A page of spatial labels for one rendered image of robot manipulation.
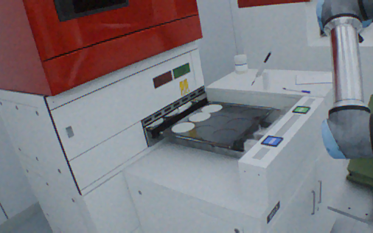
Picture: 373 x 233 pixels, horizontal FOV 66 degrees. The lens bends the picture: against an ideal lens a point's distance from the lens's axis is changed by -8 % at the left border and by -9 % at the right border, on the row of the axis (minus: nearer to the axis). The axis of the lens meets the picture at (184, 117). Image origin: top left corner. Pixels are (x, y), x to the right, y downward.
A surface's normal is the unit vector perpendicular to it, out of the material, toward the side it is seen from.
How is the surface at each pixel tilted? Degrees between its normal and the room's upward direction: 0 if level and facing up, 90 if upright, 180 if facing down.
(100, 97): 90
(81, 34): 90
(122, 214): 90
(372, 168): 45
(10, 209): 90
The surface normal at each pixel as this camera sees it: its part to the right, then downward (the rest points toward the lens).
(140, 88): 0.75, 0.11
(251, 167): -0.63, 0.40
